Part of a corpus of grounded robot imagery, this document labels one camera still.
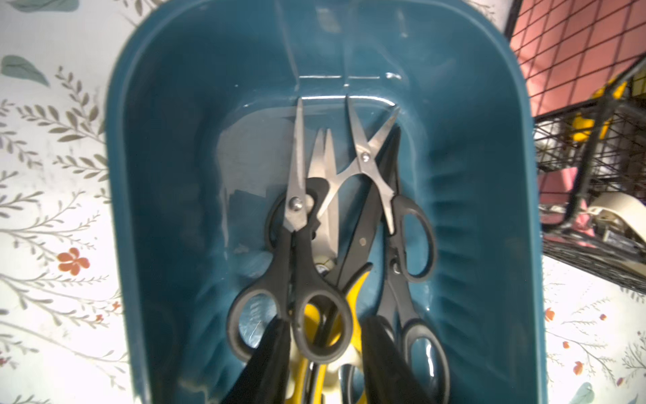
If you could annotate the teal plastic storage box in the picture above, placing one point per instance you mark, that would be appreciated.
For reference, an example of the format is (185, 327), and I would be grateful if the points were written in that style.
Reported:
(200, 122)

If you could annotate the small black handled scissors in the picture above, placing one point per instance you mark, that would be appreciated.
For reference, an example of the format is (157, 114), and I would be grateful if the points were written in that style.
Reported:
(292, 280)

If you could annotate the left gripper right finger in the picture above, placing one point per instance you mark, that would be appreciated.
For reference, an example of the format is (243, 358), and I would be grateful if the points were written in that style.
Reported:
(387, 378)

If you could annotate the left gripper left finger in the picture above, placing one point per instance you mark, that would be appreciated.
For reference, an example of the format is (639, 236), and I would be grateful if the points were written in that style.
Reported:
(265, 378)

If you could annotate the yellow handled scissors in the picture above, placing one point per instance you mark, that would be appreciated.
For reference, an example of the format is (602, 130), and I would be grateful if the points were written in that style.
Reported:
(333, 383)

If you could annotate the all black scissors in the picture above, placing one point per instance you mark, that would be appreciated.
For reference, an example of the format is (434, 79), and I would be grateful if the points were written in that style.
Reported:
(395, 309)

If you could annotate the black wire desk organizer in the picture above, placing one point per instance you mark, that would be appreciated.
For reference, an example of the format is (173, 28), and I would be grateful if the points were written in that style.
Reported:
(584, 64)

